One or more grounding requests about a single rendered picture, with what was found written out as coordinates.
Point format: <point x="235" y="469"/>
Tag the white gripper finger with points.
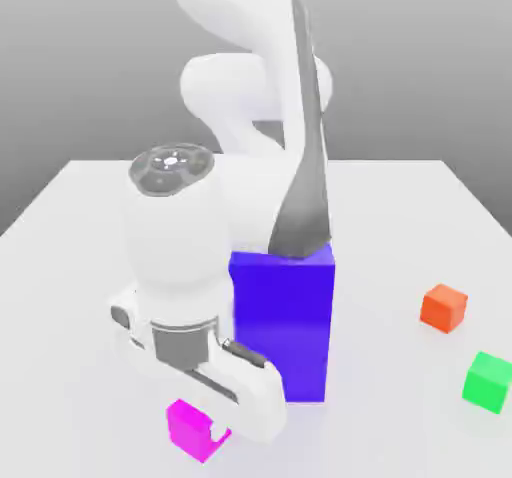
<point x="216" y="430"/>

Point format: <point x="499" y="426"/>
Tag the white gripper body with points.
<point x="256" y="402"/>

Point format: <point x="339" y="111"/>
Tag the small magenta cube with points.
<point x="188" y="430"/>

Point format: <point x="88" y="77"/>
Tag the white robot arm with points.
<point x="176" y="242"/>

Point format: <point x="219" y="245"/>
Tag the small orange cube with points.
<point x="443" y="308"/>

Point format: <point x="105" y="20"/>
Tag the small green cube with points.
<point x="486" y="382"/>

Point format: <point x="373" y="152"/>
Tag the large blue box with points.
<point x="284" y="318"/>

